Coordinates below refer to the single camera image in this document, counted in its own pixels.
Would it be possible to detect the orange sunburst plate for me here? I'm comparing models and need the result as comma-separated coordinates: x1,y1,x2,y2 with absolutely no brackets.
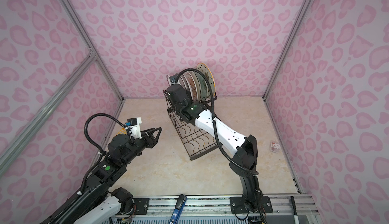
167,75,174,86
184,72,200,101

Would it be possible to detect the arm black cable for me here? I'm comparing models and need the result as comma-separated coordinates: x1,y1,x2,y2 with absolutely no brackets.
174,68,259,176
83,113,127,156

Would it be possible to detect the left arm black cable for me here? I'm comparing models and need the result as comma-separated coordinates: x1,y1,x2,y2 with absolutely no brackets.
83,113,127,156

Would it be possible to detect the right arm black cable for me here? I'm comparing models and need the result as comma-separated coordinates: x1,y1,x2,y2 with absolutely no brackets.
174,68,259,176

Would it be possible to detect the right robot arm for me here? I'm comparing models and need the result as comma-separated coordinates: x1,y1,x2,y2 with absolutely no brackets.
164,84,263,213

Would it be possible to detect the star pattern cartoon plate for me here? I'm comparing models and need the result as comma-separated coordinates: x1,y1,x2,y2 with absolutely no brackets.
197,62,216,96

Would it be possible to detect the small red white packet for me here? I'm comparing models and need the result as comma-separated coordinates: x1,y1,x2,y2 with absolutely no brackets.
270,141,281,153

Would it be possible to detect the aluminium frame bars left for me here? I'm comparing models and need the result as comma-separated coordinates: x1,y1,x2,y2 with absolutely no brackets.
1,0,124,176

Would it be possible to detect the light green flower plate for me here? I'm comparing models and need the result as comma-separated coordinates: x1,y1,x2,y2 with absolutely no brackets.
193,72,210,101

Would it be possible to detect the black wire dish rack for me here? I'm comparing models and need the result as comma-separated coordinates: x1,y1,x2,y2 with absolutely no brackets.
163,91,218,161

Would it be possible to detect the aluminium mounting rail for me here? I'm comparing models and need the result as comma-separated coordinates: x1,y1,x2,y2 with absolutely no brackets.
56,193,323,224

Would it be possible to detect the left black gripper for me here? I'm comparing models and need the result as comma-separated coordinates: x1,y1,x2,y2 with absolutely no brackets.
121,126,161,167

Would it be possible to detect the blue handled tool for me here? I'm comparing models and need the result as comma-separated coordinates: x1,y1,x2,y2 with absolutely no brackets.
169,194,187,224

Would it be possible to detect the aluminium frame bar right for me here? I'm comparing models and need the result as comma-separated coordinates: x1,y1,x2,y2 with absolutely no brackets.
262,0,314,101

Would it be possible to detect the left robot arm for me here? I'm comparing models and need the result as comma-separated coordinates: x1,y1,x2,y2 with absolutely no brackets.
42,127,162,224

